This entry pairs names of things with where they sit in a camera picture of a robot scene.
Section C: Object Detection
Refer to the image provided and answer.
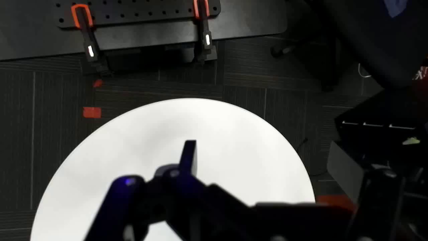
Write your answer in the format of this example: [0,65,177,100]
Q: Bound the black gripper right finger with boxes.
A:
[347,166,408,241]

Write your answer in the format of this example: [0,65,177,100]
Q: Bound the blue cloth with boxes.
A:
[383,0,410,18]

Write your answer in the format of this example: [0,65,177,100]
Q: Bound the orange black bar clamp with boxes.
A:
[192,0,220,64]
[70,2,112,75]

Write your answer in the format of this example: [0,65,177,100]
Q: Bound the black office chair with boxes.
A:
[269,0,428,92]

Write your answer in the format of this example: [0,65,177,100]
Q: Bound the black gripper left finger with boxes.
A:
[85,139,252,241]

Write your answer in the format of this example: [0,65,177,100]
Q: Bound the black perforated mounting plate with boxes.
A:
[53,0,223,30]

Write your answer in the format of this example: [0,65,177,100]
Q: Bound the black computer box green label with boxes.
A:
[327,85,428,188]

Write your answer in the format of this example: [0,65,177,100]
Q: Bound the orange floor tape strip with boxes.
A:
[317,194,358,211]

